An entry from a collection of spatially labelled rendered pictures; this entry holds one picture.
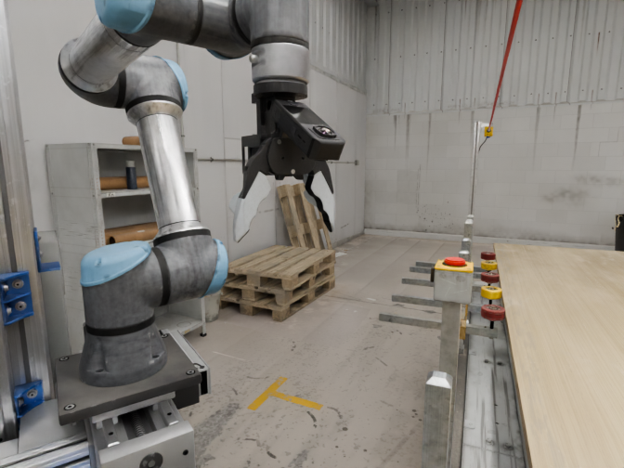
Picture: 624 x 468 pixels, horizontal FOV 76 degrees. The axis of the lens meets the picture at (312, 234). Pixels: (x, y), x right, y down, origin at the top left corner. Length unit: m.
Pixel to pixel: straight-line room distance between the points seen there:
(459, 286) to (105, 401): 0.65
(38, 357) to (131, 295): 0.28
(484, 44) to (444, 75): 0.79
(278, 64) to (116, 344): 0.54
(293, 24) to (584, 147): 7.60
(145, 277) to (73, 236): 2.17
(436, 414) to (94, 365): 0.57
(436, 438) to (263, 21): 0.61
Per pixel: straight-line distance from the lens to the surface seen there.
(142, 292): 0.77
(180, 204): 0.84
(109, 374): 0.80
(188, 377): 0.79
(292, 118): 0.48
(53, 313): 1.22
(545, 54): 8.14
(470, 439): 1.39
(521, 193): 7.94
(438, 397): 0.63
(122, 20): 0.57
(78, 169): 2.80
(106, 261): 0.75
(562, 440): 0.97
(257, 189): 0.50
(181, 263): 0.79
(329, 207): 0.56
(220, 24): 0.60
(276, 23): 0.54
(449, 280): 0.82
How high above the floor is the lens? 1.41
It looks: 10 degrees down
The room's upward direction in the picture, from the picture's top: straight up
